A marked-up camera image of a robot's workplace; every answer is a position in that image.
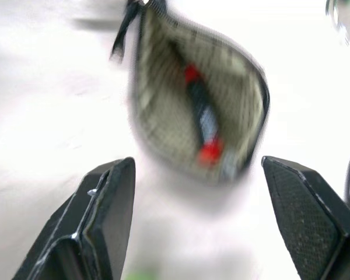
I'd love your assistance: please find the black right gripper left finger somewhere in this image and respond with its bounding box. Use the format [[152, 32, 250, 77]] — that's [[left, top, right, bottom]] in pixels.
[[12, 156, 137, 280]]

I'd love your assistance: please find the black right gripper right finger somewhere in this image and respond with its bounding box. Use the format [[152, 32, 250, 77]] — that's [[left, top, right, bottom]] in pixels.
[[261, 155, 350, 280]]

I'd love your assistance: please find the beige grid zip pouch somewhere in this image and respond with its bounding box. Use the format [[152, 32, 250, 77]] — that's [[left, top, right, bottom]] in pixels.
[[109, 0, 271, 186]]

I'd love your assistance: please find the red black marker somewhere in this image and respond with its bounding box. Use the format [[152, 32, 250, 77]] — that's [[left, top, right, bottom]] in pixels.
[[184, 64, 225, 166]]

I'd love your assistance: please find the green highlighter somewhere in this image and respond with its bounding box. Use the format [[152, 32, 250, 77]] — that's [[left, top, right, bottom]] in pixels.
[[125, 269, 160, 280]]

